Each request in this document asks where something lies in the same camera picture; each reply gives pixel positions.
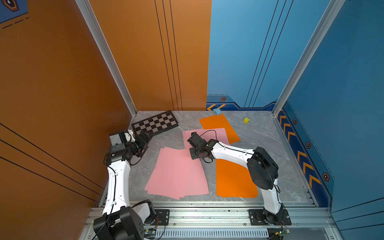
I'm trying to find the aluminium corner post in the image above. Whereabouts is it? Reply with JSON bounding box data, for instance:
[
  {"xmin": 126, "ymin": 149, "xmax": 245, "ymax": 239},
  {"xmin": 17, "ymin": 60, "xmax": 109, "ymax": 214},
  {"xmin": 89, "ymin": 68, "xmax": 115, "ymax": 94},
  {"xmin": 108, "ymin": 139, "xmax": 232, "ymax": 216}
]
[
  {"xmin": 272, "ymin": 0, "xmax": 345, "ymax": 118},
  {"xmin": 75, "ymin": 0, "xmax": 138, "ymax": 117}
]

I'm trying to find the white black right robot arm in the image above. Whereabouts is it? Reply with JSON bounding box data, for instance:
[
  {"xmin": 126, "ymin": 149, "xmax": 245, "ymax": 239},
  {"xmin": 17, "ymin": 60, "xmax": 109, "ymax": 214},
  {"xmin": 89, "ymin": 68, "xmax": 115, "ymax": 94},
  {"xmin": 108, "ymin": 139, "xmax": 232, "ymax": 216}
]
[{"xmin": 187, "ymin": 132, "xmax": 292, "ymax": 228}]

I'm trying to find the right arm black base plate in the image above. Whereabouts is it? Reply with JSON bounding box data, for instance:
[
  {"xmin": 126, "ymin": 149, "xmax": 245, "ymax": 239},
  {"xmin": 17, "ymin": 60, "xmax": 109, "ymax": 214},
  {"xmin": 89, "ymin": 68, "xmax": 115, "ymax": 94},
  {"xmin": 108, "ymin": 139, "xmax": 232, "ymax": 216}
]
[{"xmin": 249, "ymin": 208, "xmax": 292, "ymax": 227}]

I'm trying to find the ventilation grille strip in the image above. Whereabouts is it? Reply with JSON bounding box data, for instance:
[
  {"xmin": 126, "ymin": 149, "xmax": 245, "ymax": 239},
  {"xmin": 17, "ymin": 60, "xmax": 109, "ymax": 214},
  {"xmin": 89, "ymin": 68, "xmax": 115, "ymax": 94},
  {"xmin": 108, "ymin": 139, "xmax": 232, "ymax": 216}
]
[{"xmin": 156, "ymin": 228, "xmax": 269, "ymax": 238}]

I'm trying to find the left aluminium corner post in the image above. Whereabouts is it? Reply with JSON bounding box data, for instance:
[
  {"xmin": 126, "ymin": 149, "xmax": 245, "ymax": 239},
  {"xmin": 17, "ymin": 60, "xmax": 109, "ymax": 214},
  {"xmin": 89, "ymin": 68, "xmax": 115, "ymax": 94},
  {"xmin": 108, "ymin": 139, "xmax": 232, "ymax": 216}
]
[{"xmin": 75, "ymin": 0, "xmax": 138, "ymax": 117}]

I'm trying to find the black grey chessboard case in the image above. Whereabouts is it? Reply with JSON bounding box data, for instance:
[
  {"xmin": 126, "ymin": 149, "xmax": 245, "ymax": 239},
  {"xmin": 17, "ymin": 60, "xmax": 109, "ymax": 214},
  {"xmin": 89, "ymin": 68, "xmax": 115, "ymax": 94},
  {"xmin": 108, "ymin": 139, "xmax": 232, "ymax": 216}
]
[{"xmin": 132, "ymin": 111, "xmax": 179, "ymax": 137}]

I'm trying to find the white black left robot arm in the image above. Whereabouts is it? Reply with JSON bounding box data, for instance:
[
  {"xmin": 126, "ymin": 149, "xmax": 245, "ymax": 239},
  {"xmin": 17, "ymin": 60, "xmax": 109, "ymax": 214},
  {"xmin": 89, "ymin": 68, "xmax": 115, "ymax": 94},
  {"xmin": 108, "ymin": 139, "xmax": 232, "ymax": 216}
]
[{"xmin": 93, "ymin": 131, "xmax": 156, "ymax": 240}]

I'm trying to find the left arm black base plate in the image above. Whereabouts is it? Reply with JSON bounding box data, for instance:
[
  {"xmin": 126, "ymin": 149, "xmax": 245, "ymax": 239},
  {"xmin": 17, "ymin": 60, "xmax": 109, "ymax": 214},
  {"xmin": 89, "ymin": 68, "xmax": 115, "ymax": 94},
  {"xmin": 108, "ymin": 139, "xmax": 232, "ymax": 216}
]
[{"xmin": 149, "ymin": 209, "xmax": 170, "ymax": 226}]

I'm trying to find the pink paper underneath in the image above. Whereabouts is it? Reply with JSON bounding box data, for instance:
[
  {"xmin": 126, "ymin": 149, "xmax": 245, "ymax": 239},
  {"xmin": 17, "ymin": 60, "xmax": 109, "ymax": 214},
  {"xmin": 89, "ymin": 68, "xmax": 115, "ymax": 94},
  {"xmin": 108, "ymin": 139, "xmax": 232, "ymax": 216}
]
[{"xmin": 145, "ymin": 148, "xmax": 209, "ymax": 200}]

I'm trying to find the pink paper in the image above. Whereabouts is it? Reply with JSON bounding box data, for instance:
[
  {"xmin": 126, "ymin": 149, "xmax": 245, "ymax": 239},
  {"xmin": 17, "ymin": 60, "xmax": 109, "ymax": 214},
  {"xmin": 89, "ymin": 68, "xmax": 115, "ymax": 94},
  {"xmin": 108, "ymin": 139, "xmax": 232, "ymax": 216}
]
[{"xmin": 183, "ymin": 128, "xmax": 230, "ymax": 150}]

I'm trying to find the small blue toy box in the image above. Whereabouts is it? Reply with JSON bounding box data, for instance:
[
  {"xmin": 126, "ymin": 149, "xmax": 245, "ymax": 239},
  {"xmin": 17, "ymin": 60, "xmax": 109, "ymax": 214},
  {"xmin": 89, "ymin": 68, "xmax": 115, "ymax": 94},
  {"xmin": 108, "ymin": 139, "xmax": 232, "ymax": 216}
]
[{"xmin": 213, "ymin": 108, "xmax": 222, "ymax": 116}]

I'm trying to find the left green circuit board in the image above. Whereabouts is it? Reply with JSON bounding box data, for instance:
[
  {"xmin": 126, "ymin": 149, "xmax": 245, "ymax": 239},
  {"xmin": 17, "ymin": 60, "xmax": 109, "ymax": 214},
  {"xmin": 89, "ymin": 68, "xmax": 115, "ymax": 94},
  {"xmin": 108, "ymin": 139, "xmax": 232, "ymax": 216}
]
[{"xmin": 144, "ymin": 228, "xmax": 157, "ymax": 240}]

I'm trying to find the right aluminium corner post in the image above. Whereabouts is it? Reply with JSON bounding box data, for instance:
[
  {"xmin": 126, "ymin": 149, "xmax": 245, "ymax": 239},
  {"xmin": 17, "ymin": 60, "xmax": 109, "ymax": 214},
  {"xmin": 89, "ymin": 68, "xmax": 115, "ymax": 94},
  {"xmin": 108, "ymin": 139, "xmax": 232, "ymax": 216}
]
[{"xmin": 272, "ymin": 0, "xmax": 345, "ymax": 118}]

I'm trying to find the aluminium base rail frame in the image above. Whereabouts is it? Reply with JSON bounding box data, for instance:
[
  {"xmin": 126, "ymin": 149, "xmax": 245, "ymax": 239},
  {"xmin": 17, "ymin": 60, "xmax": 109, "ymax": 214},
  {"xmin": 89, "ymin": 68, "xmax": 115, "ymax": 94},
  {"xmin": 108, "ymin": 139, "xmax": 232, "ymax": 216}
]
[{"xmin": 79, "ymin": 200, "xmax": 344, "ymax": 240}]

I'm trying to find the right green circuit board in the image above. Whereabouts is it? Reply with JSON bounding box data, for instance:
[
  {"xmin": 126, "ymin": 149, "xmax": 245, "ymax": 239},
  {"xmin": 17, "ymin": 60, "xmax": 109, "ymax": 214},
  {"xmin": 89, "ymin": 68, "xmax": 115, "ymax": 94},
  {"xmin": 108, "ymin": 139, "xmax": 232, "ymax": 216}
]
[{"xmin": 266, "ymin": 229, "xmax": 291, "ymax": 240}]

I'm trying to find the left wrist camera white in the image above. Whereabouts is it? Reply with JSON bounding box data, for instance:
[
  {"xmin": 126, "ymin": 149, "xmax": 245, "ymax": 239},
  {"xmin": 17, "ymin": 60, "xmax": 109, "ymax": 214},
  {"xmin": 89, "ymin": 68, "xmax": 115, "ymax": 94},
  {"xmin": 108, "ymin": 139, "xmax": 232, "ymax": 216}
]
[{"xmin": 124, "ymin": 130, "xmax": 135, "ymax": 144}]

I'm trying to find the orange curved paper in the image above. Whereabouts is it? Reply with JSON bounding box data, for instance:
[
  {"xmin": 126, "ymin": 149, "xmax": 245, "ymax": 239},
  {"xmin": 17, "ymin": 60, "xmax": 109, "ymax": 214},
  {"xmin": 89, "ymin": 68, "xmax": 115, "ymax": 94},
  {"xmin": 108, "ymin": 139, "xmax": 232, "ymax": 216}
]
[{"xmin": 199, "ymin": 114, "xmax": 241, "ymax": 144}]

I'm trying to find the orange paper front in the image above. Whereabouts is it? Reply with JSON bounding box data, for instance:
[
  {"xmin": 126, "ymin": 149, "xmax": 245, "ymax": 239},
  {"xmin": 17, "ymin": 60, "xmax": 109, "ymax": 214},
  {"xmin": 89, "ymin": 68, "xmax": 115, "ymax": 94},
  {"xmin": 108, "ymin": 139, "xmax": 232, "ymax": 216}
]
[{"xmin": 216, "ymin": 159, "xmax": 259, "ymax": 199}]

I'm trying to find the green circuit board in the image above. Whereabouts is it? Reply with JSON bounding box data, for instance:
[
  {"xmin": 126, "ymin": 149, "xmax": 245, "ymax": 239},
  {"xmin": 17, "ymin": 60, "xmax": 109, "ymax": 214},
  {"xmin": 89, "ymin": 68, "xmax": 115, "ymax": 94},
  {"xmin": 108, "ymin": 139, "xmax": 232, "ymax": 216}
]
[
  {"xmin": 266, "ymin": 229, "xmax": 291, "ymax": 240},
  {"xmin": 144, "ymin": 228, "xmax": 157, "ymax": 240}
]

